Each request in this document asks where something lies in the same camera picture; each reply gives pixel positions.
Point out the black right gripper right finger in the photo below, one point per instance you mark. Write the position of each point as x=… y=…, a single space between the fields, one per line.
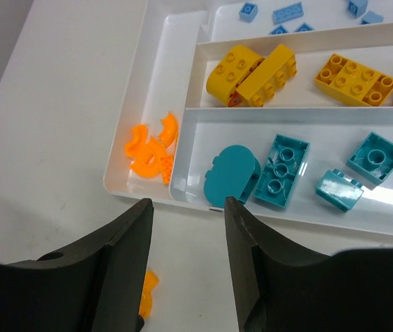
x=280 y=285

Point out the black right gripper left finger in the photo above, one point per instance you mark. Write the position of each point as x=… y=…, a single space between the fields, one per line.
x=92 y=284

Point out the orange small lego plates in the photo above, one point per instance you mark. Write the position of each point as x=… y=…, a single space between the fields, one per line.
x=146 y=303

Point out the small teal duplo cube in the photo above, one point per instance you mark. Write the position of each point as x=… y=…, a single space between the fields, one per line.
x=339 y=191

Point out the teal rounded duplo block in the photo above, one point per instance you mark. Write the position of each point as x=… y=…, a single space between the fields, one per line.
x=235 y=172

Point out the teal long duplo brick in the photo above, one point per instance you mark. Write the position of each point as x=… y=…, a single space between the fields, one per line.
x=281 y=170

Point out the orange half-round lego piece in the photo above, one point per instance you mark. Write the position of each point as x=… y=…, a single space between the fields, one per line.
x=147 y=161

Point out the orange round lego piece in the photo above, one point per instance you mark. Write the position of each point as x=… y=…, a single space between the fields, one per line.
x=139 y=136

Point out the teal and yellow duplo stack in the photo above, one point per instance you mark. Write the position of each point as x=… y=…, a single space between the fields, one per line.
x=373 y=159

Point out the orange curved lego piece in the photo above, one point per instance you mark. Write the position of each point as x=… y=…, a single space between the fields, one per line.
x=170 y=130

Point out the yellow long duplo brick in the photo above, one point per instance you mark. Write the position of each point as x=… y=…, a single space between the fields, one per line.
x=352 y=83

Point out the orange lego plate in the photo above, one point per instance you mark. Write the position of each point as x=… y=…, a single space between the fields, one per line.
x=166 y=168

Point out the small light blue lego brick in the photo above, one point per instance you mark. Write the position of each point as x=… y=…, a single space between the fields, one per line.
x=248 y=12

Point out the light blue printed lego tile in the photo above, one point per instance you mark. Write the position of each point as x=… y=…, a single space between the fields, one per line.
x=371 y=17

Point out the white divided plastic tray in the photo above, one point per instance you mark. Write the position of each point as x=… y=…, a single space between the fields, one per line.
x=179 y=44

